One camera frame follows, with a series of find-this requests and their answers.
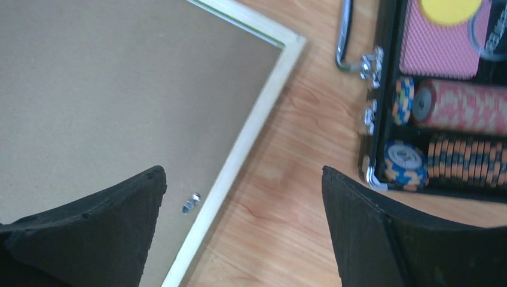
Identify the orange black chip row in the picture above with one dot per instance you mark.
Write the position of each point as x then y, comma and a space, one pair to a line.
467, 161

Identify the red poker chip row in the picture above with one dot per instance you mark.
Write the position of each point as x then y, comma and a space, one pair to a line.
459, 106

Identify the blue poker chip stack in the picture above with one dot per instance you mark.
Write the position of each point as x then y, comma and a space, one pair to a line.
406, 165

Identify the clear dealer button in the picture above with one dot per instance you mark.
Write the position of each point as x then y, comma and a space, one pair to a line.
493, 48

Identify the blue orange chip stack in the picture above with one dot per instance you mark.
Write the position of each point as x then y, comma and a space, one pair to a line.
403, 101

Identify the brown cardboard backing board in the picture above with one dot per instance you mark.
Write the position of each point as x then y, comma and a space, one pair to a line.
94, 92

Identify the wooden picture frame green trim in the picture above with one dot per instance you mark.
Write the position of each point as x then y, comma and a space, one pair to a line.
195, 211

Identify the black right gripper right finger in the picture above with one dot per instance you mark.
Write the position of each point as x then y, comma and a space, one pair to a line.
378, 241

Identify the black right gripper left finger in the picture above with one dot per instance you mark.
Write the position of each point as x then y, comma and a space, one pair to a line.
99, 240

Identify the yellow dealer button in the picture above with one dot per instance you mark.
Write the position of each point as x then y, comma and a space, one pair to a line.
449, 12

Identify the black poker chip case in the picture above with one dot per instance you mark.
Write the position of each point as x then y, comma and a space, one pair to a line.
381, 69

